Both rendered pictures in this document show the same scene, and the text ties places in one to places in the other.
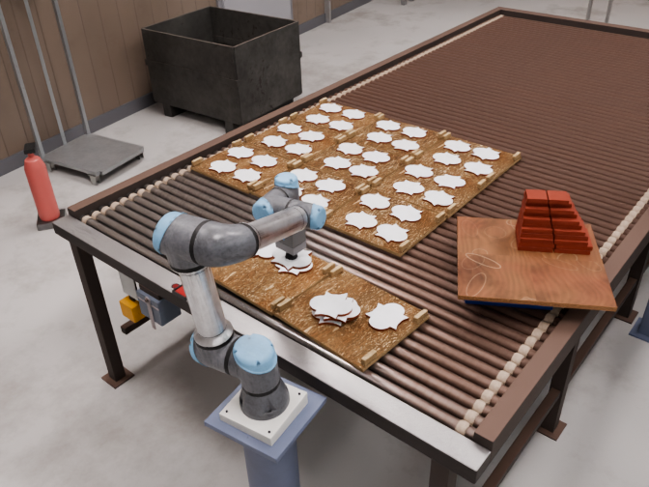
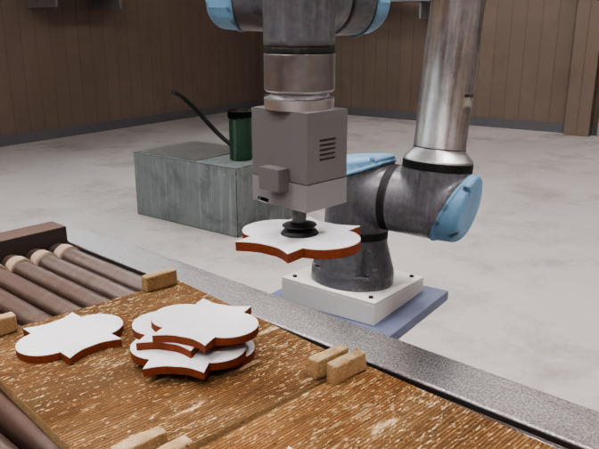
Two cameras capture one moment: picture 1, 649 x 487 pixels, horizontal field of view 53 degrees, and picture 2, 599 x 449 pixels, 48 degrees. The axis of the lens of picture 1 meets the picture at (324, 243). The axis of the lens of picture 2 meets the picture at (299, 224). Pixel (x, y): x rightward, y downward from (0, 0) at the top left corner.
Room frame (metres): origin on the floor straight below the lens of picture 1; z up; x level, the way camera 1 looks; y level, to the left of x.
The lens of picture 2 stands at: (2.53, 0.14, 1.35)
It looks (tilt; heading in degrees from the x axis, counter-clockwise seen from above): 16 degrees down; 182
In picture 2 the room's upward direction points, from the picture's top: straight up
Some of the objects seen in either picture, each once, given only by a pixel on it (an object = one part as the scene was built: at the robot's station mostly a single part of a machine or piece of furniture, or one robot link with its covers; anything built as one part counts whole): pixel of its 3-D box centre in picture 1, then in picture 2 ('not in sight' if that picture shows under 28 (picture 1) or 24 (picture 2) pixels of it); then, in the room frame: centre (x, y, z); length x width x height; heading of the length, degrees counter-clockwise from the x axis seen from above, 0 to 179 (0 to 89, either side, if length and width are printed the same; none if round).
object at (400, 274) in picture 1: (323, 242); not in sight; (2.22, 0.01, 0.90); 1.95 x 0.05 x 0.05; 49
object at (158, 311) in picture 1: (157, 303); not in sight; (2.02, 0.67, 0.77); 0.14 x 0.11 x 0.18; 49
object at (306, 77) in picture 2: not in sight; (297, 75); (1.80, 0.11, 1.30); 0.08 x 0.08 x 0.05
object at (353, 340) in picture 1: (351, 315); (153, 357); (1.72, -0.08, 0.93); 0.41 x 0.35 x 0.02; 45
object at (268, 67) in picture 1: (225, 69); not in sight; (5.91, 0.86, 0.40); 1.16 x 0.96 x 0.80; 57
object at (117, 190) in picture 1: (350, 85); not in sight; (4.01, -0.20, 0.90); 4.04 x 0.06 x 0.10; 139
